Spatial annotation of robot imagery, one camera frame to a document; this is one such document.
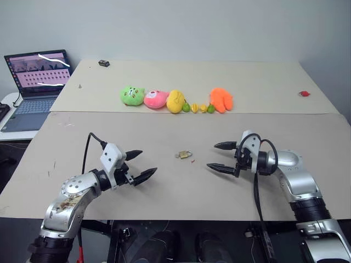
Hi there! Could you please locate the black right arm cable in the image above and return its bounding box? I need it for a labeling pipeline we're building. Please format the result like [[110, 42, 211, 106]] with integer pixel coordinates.
[[237, 133, 280, 263]]

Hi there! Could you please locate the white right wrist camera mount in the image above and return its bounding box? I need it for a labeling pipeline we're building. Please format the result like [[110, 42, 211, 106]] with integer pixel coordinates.
[[235, 130, 262, 174]]

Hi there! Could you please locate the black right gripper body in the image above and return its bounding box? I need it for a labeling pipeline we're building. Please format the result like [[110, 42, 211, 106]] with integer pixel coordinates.
[[233, 147, 252, 178]]

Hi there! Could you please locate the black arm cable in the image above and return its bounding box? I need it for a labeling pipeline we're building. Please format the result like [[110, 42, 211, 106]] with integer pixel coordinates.
[[81, 132, 107, 175], [237, 133, 280, 263]]

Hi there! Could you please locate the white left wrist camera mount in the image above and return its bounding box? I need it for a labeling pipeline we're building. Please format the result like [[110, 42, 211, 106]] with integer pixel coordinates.
[[99, 142, 128, 190]]

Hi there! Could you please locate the orange plush toy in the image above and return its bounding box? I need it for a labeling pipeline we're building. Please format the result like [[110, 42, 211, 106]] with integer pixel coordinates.
[[210, 87, 234, 114]]

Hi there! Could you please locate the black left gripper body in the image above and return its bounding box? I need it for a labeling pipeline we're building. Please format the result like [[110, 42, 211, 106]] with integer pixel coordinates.
[[112, 162, 135, 189]]

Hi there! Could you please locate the black table frame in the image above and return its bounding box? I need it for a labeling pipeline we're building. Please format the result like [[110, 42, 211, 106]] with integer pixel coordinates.
[[80, 219, 139, 263]]

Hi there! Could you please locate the white side table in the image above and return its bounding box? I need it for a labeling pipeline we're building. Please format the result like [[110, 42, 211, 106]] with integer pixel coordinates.
[[0, 92, 39, 142]]

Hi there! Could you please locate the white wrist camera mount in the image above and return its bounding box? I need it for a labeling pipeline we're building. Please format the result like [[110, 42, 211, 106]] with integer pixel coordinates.
[[235, 130, 262, 174], [99, 142, 128, 190]]

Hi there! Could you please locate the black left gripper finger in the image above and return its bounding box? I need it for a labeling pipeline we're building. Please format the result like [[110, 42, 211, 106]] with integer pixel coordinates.
[[124, 149, 144, 163], [133, 167, 158, 187]]

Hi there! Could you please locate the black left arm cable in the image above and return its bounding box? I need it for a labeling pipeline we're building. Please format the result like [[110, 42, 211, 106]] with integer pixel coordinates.
[[81, 132, 107, 175]]

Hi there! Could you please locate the green plush toy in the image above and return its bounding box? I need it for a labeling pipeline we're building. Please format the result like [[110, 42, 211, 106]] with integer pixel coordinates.
[[120, 85, 146, 107]]

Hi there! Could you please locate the grey open laptop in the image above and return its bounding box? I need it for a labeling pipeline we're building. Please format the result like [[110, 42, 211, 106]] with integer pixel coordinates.
[[0, 49, 75, 133]]

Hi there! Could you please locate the black object on side table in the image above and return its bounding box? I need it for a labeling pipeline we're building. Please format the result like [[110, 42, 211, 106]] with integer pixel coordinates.
[[0, 102, 12, 123]]

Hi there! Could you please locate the yellow plush toy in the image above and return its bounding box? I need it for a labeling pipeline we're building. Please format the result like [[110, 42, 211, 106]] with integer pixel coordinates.
[[166, 89, 188, 114]]

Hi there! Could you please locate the pink plush toy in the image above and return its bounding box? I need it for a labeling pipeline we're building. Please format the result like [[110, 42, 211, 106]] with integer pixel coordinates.
[[143, 89, 171, 111]]

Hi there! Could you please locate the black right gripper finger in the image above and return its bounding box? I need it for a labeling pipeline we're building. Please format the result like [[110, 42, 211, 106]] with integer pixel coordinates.
[[213, 141, 237, 151], [206, 163, 236, 176]]

